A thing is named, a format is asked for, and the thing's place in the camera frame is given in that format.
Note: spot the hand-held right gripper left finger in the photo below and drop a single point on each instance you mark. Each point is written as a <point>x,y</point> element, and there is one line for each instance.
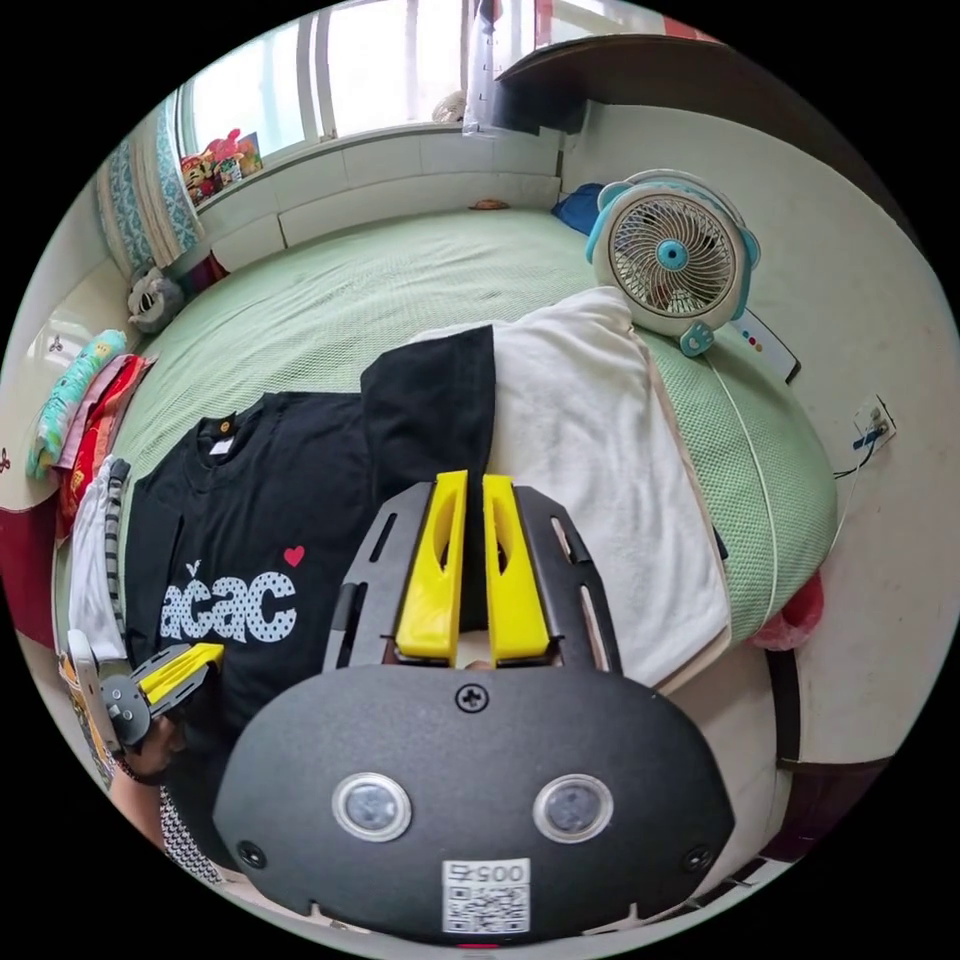
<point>431,592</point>

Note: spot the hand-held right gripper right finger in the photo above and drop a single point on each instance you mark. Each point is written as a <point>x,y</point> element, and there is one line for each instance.
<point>516,600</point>

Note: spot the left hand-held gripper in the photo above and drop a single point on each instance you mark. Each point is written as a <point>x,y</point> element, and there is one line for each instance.
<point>124,705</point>

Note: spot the person's left forearm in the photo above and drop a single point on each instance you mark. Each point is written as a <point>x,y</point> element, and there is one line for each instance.
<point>139,806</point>

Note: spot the black t-shirt with dotted print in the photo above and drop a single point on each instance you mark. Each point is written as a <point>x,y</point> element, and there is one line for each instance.
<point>285,480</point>

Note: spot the person's left hand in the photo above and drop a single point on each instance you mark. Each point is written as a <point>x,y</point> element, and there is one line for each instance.
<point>159,750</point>

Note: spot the white garment with striped edge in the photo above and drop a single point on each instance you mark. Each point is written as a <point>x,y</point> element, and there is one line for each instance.
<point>94,555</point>

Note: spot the white cloth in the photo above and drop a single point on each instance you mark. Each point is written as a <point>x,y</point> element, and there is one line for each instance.
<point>592,465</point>

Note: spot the person's body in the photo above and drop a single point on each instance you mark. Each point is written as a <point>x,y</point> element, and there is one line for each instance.
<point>186,840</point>

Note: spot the pile of clothes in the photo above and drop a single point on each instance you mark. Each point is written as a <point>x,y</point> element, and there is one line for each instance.
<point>101,427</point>

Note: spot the pink plastic bag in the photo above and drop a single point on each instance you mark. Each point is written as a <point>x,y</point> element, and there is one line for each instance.
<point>795,611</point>

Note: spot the turquoise patterned rolled blanket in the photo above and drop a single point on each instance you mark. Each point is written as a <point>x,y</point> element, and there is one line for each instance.
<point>67,405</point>

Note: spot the bed with green mat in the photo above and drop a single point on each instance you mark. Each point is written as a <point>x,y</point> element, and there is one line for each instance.
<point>375,285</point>

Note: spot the white remote control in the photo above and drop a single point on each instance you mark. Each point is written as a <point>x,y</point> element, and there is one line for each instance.
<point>765,343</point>

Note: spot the white and blue fan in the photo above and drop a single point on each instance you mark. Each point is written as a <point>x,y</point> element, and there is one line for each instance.
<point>667,259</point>

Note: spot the grey plush toy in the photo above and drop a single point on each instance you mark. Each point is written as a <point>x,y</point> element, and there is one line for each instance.
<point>154,298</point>

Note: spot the blue cloth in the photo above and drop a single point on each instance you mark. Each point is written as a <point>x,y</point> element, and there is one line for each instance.
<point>579,206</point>

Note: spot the blue patterned curtain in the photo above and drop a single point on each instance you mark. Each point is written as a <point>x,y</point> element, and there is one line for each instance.
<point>146,199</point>

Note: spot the colourful toy box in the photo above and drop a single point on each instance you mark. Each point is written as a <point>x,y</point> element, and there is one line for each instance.
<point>217,161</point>

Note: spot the window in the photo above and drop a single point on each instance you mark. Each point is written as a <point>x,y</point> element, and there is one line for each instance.
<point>360,67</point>

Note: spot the dark wooden desk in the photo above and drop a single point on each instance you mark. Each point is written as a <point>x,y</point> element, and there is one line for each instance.
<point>637,75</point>

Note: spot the wall socket with plug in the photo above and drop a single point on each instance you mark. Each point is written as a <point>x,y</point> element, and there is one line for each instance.
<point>874,429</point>

